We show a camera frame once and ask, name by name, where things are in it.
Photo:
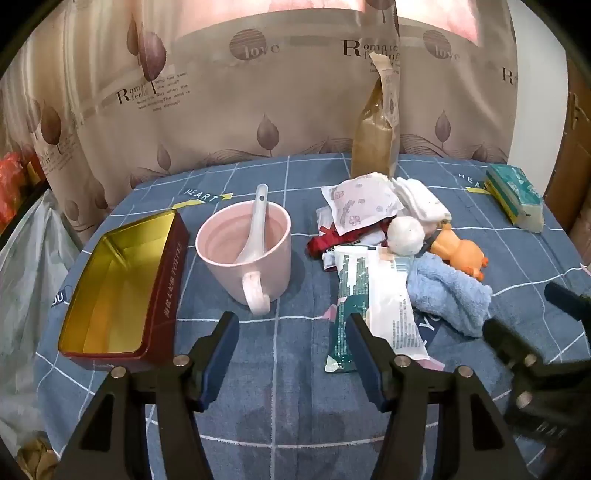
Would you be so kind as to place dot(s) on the white and green packet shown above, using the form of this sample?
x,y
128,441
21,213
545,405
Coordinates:
x,y
383,304

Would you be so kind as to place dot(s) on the pink mug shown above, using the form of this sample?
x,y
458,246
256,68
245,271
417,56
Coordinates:
x,y
268,272

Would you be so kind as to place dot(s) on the beige printed curtain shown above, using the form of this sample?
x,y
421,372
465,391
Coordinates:
x,y
207,115

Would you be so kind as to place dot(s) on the orange rubber duck toy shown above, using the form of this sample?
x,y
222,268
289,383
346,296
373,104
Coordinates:
x,y
461,254

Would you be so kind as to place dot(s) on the red package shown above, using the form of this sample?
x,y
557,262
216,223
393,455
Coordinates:
x,y
11,184

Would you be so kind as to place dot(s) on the red and white cloth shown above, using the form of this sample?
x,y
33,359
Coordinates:
x,y
323,242

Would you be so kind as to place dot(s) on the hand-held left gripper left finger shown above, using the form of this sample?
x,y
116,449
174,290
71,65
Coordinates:
x,y
217,360

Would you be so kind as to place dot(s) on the red tin box gold inside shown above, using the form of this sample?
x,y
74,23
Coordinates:
x,y
111,286

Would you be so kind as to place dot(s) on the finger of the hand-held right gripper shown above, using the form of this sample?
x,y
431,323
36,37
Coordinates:
x,y
508,341
565,300

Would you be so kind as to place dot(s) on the white soft ball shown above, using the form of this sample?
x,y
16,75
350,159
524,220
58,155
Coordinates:
x,y
405,235

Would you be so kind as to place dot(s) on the white floral pad packet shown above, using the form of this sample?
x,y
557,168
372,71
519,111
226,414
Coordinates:
x,y
360,203

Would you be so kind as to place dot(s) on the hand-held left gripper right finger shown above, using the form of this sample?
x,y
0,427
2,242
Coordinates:
x,y
369,369

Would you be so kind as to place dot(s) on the brown paper bag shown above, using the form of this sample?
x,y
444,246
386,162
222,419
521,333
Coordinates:
x,y
374,134

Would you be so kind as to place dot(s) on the blue checked tablecloth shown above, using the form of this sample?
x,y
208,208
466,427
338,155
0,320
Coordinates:
x,y
295,332

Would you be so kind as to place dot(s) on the crumpled brown paper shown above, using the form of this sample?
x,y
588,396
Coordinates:
x,y
39,459

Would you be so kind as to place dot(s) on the green tissue pack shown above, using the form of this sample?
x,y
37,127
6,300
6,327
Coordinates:
x,y
515,189

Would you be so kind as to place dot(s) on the white ceramic spoon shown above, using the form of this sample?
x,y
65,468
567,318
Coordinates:
x,y
258,217

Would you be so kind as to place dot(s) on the pale plastic bag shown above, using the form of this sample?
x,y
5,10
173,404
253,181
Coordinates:
x,y
27,286

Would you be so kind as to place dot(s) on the light blue towel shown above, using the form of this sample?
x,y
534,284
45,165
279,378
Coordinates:
x,y
452,290

